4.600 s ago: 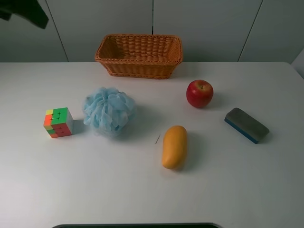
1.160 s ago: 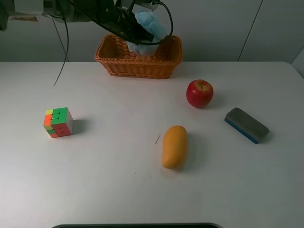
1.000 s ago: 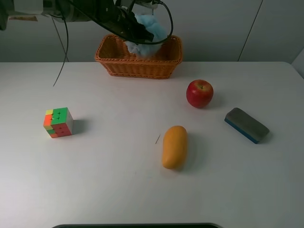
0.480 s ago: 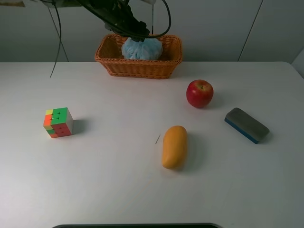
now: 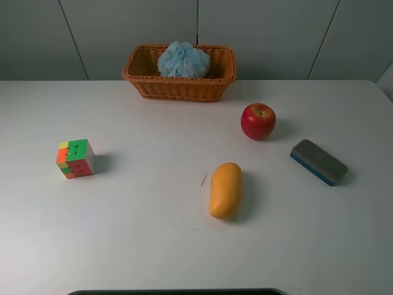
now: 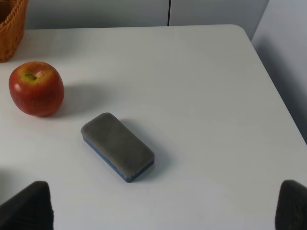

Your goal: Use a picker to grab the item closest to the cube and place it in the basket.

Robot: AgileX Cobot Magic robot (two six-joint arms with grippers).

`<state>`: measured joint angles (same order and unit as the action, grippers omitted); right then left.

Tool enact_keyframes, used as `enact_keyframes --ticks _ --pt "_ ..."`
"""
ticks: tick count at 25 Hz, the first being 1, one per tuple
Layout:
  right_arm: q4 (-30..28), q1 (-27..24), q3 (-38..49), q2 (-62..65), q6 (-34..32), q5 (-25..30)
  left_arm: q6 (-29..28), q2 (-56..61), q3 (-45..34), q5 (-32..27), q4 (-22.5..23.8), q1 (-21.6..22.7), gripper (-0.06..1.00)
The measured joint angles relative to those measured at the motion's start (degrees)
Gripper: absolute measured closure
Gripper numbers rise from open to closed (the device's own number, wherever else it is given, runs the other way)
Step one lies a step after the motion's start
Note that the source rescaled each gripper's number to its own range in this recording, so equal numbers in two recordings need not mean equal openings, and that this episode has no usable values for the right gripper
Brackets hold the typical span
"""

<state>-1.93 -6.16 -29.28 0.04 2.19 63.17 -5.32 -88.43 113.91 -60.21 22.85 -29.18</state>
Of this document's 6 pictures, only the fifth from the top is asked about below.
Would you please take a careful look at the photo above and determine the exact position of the light blue bath loofah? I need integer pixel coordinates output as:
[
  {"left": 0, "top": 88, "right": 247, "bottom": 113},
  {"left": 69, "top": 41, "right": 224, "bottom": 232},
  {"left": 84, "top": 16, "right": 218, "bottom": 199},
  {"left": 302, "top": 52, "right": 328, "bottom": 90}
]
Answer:
[{"left": 157, "top": 41, "right": 211, "bottom": 78}]

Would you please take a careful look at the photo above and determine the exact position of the orange wicker basket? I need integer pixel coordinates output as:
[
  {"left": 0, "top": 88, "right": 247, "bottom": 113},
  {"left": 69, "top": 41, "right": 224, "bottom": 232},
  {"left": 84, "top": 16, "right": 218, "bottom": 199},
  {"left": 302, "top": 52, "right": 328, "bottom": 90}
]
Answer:
[{"left": 122, "top": 44, "right": 236, "bottom": 103}]

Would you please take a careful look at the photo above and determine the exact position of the colourful puzzle cube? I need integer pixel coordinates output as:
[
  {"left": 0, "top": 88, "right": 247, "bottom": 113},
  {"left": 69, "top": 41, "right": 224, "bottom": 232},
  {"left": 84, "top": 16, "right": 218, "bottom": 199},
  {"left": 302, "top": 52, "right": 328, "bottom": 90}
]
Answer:
[{"left": 56, "top": 139, "right": 95, "bottom": 179}]

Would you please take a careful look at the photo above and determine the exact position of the yellow mango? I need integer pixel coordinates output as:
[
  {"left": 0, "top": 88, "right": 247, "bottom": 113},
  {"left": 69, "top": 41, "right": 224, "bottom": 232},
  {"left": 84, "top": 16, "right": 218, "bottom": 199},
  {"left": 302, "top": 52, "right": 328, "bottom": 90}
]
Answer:
[{"left": 209, "top": 162, "right": 243, "bottom": 219}]

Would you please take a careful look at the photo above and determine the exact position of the red apple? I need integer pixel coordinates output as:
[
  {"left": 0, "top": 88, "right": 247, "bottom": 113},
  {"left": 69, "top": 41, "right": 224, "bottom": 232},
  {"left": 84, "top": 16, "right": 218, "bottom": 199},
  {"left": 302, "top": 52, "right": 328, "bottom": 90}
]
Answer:
[{"left": 241, "top": 103, "right": 276, "bottom": 140}]

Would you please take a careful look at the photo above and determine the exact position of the grey blue board eraser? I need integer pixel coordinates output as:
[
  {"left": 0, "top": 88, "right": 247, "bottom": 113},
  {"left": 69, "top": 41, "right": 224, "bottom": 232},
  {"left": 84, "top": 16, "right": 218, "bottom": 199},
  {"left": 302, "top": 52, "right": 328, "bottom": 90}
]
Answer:
[{"left": 290, "top": 139, "right": 349, "bottom": 186}]

